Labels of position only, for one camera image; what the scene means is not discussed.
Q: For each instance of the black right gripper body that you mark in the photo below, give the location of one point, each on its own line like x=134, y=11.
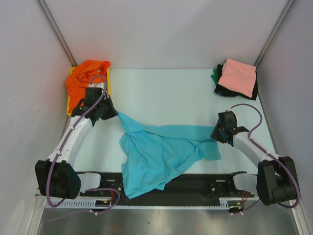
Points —
x=217, y=134

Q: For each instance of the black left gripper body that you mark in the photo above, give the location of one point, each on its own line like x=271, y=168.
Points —
x=102, y=106

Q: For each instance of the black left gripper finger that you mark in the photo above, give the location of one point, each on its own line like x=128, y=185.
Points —
x=80, y=108
x=110, y=111

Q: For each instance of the light blue t shirt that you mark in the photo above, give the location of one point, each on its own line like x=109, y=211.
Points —
x=158, y=154

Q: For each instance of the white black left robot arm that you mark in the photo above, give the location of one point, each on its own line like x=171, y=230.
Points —
x=56, y=176

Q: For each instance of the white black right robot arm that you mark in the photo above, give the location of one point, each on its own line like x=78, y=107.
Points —
x=276, y=179

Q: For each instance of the orange t shirt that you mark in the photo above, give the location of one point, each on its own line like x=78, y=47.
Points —
x=78, y=80

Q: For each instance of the folded black t shirt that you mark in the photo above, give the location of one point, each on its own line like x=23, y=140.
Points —
x=220, y=90

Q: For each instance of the yellow plastic bin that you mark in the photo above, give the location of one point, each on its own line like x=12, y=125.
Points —
x=108, y=83

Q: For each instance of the folded pink t shirt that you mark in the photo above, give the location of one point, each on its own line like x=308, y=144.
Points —
x=238, y=77

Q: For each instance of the folded green t shirt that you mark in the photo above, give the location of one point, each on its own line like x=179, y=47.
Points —
x=215, y=77

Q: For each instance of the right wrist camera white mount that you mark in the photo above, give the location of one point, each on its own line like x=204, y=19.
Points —
x=235, y=114

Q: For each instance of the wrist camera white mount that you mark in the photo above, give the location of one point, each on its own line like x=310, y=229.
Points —
x=101, y=85
x=235, y=114

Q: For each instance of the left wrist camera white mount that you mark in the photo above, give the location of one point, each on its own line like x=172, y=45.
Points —
x=101, y=85

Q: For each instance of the black mounting base plate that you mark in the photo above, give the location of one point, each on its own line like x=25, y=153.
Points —
x=184, y=190

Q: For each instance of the white slotted cable duct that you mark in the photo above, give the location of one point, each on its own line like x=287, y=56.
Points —
x=101, y=204

